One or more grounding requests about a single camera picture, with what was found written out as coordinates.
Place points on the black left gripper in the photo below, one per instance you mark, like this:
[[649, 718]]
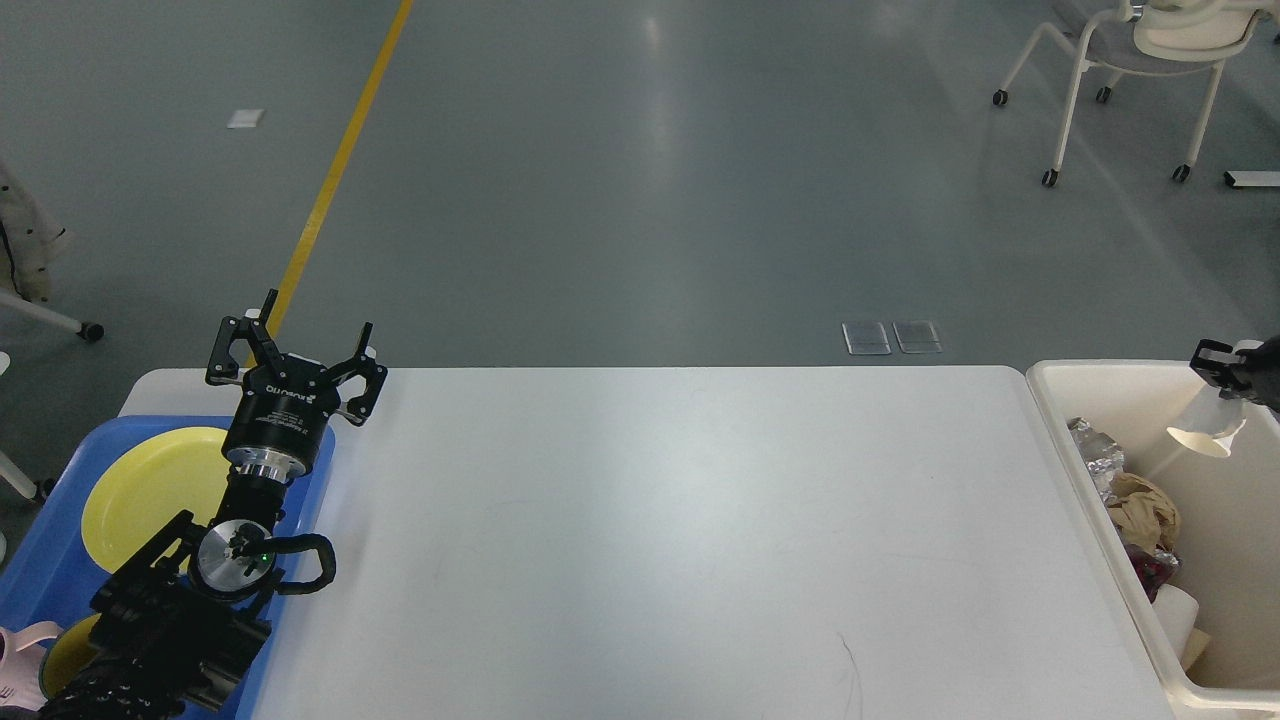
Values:
[[277, 430]]

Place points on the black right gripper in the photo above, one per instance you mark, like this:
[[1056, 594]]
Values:
[[1220, 366]]

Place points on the white paper cup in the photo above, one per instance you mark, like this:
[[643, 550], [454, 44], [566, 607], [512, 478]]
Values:
[[1208, 424], [1176, 612]]

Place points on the aluminium foil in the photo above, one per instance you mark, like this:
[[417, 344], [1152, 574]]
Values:
[[1103, 457]]

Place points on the brown paper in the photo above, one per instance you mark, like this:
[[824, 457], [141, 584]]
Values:
[[1143, 514]]

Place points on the yellow plastic plate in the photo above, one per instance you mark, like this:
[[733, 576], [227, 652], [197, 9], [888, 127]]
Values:
[[139, 493]]

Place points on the red foil snack wrapper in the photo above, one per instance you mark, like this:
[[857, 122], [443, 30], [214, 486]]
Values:
[[1153, 570]]

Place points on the brown paper bag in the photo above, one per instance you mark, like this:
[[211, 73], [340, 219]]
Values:
[[1193, 649]]

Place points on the teal green mug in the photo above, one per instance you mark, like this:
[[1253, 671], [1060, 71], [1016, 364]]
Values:
[[70, 654]]

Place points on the pink mug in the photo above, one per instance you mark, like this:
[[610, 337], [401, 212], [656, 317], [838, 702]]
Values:
[[22, 656]]

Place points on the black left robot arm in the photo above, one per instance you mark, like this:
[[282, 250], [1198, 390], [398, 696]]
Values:
[[182, 620]]

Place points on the beige plastic bin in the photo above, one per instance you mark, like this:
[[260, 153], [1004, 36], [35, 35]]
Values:
[[1229, 538]]

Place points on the white bar on floor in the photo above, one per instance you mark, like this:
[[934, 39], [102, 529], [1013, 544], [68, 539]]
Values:
[[1252, 179]]

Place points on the white chair leg with caster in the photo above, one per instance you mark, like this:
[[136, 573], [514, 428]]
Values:
[[89, 332]]

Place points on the white polka-dot cloth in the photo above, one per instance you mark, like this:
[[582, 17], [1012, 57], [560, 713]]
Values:
[[32, 238]]

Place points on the metal floor socket plate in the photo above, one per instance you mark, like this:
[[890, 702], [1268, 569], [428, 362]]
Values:
[[878, 339]]

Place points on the white rolling chair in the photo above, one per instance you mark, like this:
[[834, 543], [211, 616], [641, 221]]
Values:
[[1158, 39]]

